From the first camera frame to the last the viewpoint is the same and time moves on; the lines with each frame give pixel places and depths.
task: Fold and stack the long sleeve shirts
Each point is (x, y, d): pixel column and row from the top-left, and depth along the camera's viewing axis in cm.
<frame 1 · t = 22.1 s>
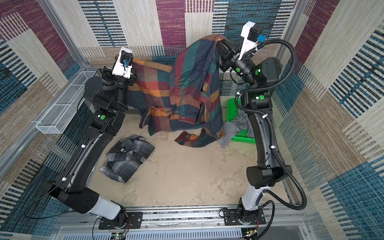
left hand: (115, 50, 52), fingers closed
right hand: (215, 37, 48), fingers closed
grey plaid long sleeve shirt: (126, 157, 92), point 5 cm above the table
grey long sleeve shirt: (229, 130, 96), point 12 cm above the table
green plastic basket: (241, 136, 99), point 7 cm above the table

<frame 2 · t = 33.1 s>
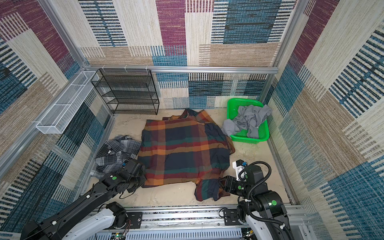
left hand: (146, 176, 81), fingers closed
right hand: (221, 185, 70), fingers open
multicolour plaid long sleeve shirt: (191, 149, 99), point 2 cm above the table
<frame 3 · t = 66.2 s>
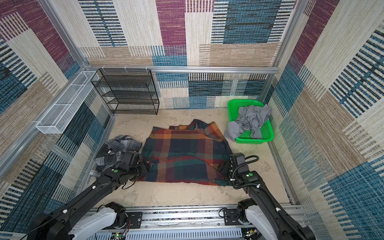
left hand: (146, 165, 84), fingers open
right hand: (222, 171, 83), fingers open
multicolour plaid long sleeve shirt: (189, 153, 99), on the table
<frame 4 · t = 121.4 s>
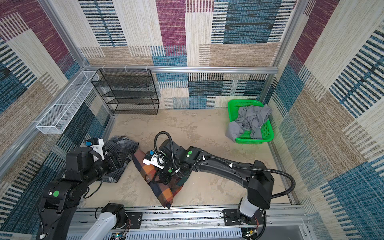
left hand: (119, 154, 65), fingers open
right hand: (155, 183, 67), fingers closed
multicolour plaid long sleeve shirt: (166, 193, 64), point 21 cm above the table
